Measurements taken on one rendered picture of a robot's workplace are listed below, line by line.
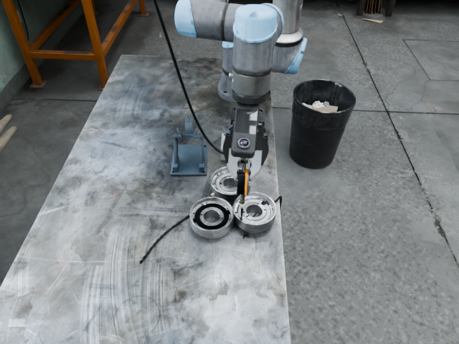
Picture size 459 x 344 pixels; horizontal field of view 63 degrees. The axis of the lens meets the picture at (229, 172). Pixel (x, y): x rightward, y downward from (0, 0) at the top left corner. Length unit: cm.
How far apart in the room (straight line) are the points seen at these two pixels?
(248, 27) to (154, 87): 78
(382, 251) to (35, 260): 154
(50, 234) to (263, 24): 67
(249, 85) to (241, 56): 6
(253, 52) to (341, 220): 148
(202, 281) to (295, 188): 139
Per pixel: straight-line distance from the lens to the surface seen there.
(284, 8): 117
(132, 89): 143
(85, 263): 91
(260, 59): 71
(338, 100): 229
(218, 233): 87
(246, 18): 69
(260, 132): 77
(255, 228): 89
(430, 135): 284
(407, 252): 205
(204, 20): 81
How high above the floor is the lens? 153
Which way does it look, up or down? 44 degrees down
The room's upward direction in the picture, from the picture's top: 1 degrees clockwise
